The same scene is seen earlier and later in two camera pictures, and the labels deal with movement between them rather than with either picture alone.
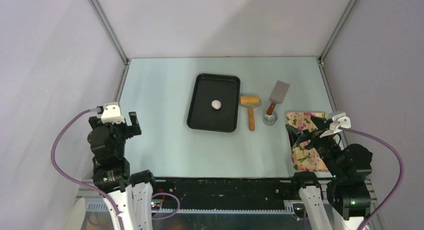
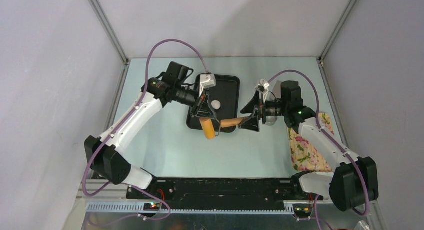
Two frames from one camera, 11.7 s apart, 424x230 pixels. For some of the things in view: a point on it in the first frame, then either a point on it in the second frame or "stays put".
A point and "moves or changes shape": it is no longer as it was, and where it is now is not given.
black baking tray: x=214 y=103 stays put
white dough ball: x=216 y=104 stays put
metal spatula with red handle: x=278 y=95 stays put
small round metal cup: x=270 y=119 stays put
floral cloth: x=304 y=157 stays put
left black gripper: x=130 y=130 → x=202 y=109
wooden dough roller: x=250 y=102 moves or changes shape
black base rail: x=228 y=193 stays put
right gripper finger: x=296 y=136 → x=253 y=122
